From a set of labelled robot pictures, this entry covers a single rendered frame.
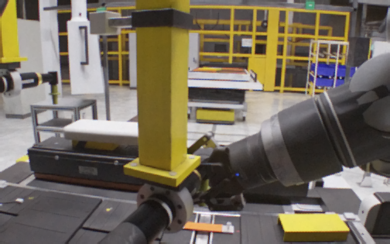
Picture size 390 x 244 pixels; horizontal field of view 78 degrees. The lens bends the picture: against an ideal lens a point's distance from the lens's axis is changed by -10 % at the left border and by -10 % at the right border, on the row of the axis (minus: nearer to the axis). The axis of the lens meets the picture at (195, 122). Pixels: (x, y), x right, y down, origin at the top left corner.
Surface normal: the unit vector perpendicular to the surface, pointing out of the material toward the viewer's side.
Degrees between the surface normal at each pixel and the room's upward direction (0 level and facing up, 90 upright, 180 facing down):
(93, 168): 90
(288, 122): 50
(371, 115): 61
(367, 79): 56
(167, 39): 90
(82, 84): 90
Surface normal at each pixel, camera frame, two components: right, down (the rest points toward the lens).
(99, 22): -0.39, 0.23
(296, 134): -0.56, -0.26
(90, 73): 0.30, 0.25
